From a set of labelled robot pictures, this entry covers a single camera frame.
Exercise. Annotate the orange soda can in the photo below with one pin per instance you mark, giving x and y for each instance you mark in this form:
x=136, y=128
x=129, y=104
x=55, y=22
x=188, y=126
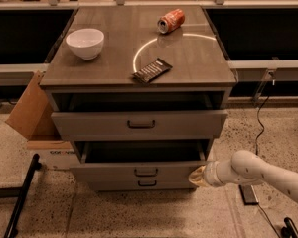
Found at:
x=171, y=21

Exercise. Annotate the black power adapter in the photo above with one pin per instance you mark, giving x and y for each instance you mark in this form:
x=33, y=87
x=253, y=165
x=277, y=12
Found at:
x=248, y=195

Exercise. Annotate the grey drawer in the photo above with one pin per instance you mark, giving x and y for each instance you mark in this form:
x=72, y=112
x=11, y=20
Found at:
x=145, y=125
x=139, y=185
x=137, y=161

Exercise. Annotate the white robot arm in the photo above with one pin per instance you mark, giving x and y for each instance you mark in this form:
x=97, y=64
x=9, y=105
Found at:
x=245, y=168

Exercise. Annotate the black snack bar packet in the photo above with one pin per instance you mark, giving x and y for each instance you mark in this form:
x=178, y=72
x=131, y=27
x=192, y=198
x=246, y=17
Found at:
x=152, y=71

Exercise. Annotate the black caster foot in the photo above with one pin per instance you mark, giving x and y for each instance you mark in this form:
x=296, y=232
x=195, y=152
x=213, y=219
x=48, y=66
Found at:
x=289, y=230

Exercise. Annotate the grey bottom drawer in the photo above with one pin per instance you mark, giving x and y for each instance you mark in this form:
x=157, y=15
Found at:
x=139, y=185

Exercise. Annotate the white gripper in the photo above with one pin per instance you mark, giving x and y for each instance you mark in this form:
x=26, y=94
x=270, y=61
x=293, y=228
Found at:
x=211, y=175

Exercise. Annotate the grey top drawer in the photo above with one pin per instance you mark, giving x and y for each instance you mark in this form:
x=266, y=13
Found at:
x=145, y=125

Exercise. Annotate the white ceramic bowl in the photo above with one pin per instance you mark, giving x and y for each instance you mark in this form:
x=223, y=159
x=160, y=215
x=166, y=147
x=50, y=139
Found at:
x=86, y=43

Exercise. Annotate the black metal stand leg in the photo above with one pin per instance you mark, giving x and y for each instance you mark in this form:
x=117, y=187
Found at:
x=20, y=193

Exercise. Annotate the brown cardboard box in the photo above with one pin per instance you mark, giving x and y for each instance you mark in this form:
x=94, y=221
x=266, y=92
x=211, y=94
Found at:
x=31, y=118

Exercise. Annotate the grey drawer cabinet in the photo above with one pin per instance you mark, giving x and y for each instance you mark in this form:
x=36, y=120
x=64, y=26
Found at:
x=199, y=80

